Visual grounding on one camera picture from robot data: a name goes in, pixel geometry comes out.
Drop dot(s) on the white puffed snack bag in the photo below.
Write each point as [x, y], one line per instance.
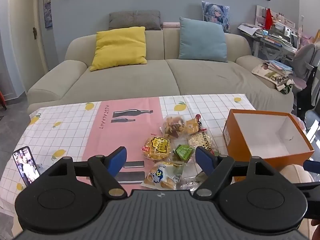
[200, 140]

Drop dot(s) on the printed tote bag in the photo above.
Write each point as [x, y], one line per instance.
[270, 76]

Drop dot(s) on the yellow snack bag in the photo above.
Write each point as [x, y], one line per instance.
[156, 147]

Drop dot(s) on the wall poster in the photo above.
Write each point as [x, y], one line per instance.
[48, 12]

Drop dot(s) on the mixed nut snack bag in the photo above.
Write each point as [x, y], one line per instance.
[172, 127]

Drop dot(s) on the red hanging ornament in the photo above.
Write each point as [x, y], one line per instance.
[268, 20]

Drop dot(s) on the green snack packet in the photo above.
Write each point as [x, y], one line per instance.
[183, 152]

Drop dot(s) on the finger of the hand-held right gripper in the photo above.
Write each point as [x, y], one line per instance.
[310, 187]
[312, 166]

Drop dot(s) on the cream round stool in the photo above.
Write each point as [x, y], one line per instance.
[295, 173]

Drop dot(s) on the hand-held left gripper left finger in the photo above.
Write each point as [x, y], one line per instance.
[118, 161]

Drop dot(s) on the pile of papers and books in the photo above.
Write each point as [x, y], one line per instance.
[250, 28]

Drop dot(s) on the grey cushion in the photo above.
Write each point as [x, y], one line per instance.
[135, 18]

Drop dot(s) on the blue cushion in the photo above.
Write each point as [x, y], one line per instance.
[202, 40]

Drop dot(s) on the pink bag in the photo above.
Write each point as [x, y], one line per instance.
[306, 40]

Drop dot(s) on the smartphone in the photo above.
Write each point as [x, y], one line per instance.
[26, 166]

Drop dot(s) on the checked lemon print tablecloth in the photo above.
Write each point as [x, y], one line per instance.
[62, 127]

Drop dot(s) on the clear plastic snack packet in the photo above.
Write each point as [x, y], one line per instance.
[191, 181]

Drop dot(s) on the stack of books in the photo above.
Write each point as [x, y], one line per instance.
[280, 67]

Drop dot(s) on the figure print cushion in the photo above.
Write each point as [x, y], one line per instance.
[216, 11]

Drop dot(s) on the orange cardboard box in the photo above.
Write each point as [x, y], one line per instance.
[237, 135]

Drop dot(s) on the cream door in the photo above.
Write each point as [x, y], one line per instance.
[25, 42]

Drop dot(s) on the yellow cushion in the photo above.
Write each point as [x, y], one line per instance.
[117, 47]

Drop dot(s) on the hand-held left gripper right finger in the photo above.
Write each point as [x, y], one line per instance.
[203, 161]

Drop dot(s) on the grey desk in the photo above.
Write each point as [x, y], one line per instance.
[272, 52]

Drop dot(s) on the pink bolster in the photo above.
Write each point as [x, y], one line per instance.
[171, 25]

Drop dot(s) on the white bun packet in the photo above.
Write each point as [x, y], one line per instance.
[161, 176]

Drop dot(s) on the tablet screen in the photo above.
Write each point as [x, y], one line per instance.
[294, 41]

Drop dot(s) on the small red snack packet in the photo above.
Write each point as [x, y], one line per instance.
[198, 117]

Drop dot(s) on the beige sofa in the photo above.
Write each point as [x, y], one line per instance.
[130, 80]

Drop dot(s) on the white desk pegboard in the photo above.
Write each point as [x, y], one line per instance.
[261, 12]

